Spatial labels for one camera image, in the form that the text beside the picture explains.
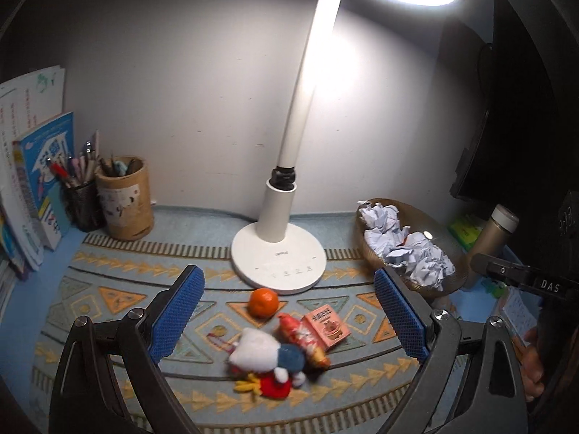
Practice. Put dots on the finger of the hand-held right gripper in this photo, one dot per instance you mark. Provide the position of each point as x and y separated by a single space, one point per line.
511 273

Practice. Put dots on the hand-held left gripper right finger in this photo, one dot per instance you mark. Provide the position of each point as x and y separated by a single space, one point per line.
400 312

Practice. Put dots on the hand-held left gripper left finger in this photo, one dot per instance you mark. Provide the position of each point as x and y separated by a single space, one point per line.
176 312

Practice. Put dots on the pile of paper balls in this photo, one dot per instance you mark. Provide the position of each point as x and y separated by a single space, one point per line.
425 266

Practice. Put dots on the golden ribbed bowl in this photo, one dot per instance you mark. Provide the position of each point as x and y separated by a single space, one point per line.
420 219

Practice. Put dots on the person's right hand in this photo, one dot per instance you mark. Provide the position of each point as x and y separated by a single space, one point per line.
533 366

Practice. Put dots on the golden thermos bottle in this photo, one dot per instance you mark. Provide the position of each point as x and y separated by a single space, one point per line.
491 237

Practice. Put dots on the white notepad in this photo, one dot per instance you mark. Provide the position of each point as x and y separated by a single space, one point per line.
520 316

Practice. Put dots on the patterned blue mat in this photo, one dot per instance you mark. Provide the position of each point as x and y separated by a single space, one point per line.
135 275

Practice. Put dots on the green packet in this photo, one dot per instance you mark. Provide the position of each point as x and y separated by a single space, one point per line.
466 231

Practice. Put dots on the small pink snack box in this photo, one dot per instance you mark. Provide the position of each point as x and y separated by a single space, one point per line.
328 327

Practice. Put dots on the white blue plush toy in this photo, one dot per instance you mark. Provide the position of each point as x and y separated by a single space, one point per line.
253 352

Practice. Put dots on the orange fruit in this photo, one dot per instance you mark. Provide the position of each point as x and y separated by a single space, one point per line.
263 302

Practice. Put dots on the red wrapped sausage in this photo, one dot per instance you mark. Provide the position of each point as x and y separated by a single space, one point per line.
303 337

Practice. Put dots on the bamboo pen holder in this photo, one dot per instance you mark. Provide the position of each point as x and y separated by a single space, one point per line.
126 208

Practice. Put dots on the black monitor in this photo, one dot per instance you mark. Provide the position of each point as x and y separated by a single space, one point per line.
511 122

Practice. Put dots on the bunch of dark pens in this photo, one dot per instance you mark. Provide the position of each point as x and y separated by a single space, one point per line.
118 166

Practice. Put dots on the bunch of colourful pens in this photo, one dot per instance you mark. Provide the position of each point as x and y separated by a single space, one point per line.
74 167

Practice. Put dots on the white desk lamp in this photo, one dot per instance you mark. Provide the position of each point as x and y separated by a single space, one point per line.
294 135

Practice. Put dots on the blue books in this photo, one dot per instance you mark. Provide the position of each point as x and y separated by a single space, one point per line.
20 113

